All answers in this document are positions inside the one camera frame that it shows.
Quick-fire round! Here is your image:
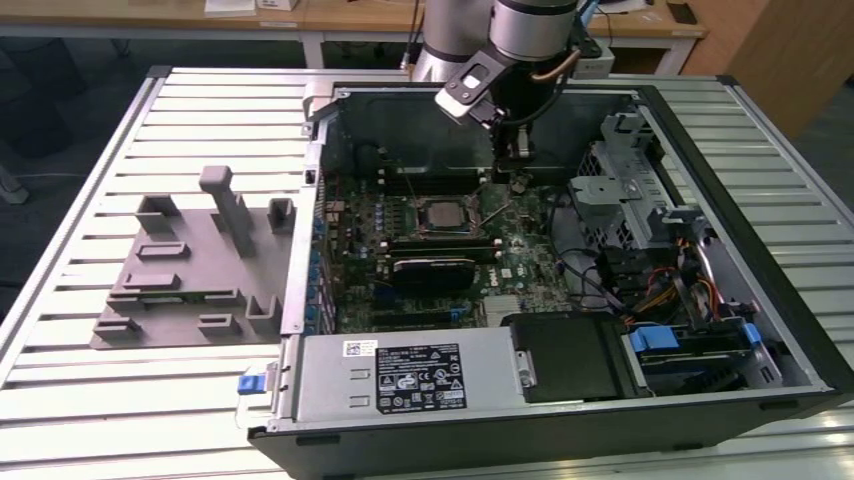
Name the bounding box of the thin metal locking lever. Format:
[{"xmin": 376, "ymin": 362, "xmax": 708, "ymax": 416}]
[{"xmin": 481, "ymin": 198, "xmax": 513, "ymax": 224}]

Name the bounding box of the silver CPU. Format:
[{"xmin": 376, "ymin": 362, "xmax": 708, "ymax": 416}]
[{"xmin": 425, "ymin": 200, "xmax": 469, "ymax": 228}]

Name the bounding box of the CPU socket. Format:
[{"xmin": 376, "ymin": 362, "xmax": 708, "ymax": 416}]
[{"xmin": 413, "ymin": 196, "xmax": 483, "ymax": 237}]

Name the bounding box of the wooden desk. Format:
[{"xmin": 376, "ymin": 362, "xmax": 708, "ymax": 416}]
[{"xmin": 0, "ymin": 0, "xmax": 710, "ymax": 76}]

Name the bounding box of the metal drive cage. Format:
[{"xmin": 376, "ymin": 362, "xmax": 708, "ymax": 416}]
[{"xmin": 565, "ymin": 112, "xmax": 679, "ymax": 251}]

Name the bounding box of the green motherboard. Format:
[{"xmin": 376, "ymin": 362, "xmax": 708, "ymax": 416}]
[{"xmin": 319, "ymin": 169, "xmax": 601, "ymax": 335}]

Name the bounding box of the wooden cabinet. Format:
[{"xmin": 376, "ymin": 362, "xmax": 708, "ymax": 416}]
[{"xmin": 683, "ymin": 0, "xmax": 854, "ymax": 139}]

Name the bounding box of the silver finned heat sink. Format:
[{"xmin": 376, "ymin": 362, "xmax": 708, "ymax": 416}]
[{"xmin": 483, "ymin": 294, "xmax": 523, "ymax": 320}]

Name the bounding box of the black expansion slot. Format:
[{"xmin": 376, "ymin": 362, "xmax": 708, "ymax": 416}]
[{"xmin": 369, "ymin": 309, "xmax": 455, "ymax": 326}]

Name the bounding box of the white cardboard box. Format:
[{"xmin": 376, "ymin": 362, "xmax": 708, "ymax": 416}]
[{"xmin": 202, "ymin": 0, "xmax": 258, "ymax": 15}]

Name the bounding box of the blue disk carrier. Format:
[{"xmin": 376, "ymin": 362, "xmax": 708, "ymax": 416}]
[{"xmin": 628, "ymin": 324, "xmax": 683, "ymax": 359}]

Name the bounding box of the black hard disk drive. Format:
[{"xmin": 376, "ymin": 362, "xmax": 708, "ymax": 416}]
[{"xmin": 636, "ymin": 349, "xmax": 752, "ymax": 396}]

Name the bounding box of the black power supply label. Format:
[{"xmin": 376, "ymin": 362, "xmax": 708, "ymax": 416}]
[{"xmin": 376, "ymin": 342, "xmax": 468, "ymax": 414}]

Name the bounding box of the silver power supply unit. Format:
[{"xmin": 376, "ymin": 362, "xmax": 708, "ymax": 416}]
[{"xmin": 292, "ymin": 329, "xmax": 539, "ymax": 422}]

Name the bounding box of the green RAM stick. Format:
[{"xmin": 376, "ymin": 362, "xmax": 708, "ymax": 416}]
[{"xmin": 136, "ymin": 293, "xmax": 209, "ymax": 305}]

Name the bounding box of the grey parts rack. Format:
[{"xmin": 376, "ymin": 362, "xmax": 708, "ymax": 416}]
[{"xmin": 88, "ymin": 164, "xmax": 299, "ymax": 351}]

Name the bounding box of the black open PC case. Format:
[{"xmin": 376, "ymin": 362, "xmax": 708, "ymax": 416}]
[{"xmin": 245, "ymin": 82, "xmax": 854, "ymax": 480}]

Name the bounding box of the blue case latch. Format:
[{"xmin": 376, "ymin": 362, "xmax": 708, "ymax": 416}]
[{"xmin": 236, "ymin": 372, "xmax": 269, "ymax": 397}]

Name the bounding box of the dark office chair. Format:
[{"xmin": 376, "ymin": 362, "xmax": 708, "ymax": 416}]
[{"xmin": 0, "ymin": 37, "xmax": 88, "ymax": 161}]

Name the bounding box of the grey chair leg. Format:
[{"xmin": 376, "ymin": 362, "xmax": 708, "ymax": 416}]
[{"xmin": 0, "ymin": 162, "xmax": 32, "ymax": 205}]

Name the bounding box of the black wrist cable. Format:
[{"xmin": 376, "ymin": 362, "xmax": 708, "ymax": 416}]
[{"xmin": 499, "ymin": 39, "xmax": 579, "ymax": 126}]

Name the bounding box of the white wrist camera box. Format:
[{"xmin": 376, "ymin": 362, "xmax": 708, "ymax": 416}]
[{"xmin": 432, "ymin": 52, "xmax": 503, "ymax": 122}]

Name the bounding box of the grey case release handle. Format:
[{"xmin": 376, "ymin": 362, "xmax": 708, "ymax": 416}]
[{"xmin": 301, "ymin": 82, "xmax": 343, "ymax": 124}]

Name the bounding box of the orange and yellow wire bundle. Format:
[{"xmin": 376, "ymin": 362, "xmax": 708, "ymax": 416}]
[{"xmin": 625, "ymin": 267, "xmax": 726, "ymax": 314}]

